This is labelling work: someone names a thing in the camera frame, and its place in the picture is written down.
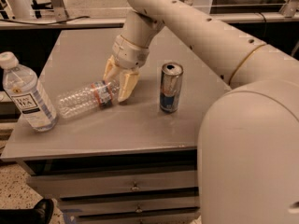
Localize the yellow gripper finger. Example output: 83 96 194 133
118 68 139 103
103 55 120 81

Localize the grey drawer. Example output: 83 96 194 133
59 197 199 216
27 171 197 199
76 209 200 224

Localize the black shoe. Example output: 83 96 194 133
0 199 54 224

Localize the grey metal rail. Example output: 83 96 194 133
0 12 299 30

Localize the silver blue drink can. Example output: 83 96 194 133
160 62 183 113

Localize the clear water bottle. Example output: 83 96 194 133
56 80 120 119

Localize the top grey drawer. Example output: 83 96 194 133
27 171 197 199

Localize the grey drawer cabinet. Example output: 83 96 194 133
0 25 232 224

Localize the middle grey drawer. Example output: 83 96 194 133
59 197 199 216

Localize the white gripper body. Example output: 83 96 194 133
112 35 150 69

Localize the blue labelled plastic bottle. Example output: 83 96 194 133
0 51 58 132

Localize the grey metal bracket post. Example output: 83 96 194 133
50 0 68 21

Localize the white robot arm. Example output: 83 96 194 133
105 0 299 224

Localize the bottom grey drawer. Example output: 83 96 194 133
76 209 200 224

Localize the white pipe top left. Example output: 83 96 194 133
7 0 36 20

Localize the black cable on rail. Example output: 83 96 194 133
0 15 92 26

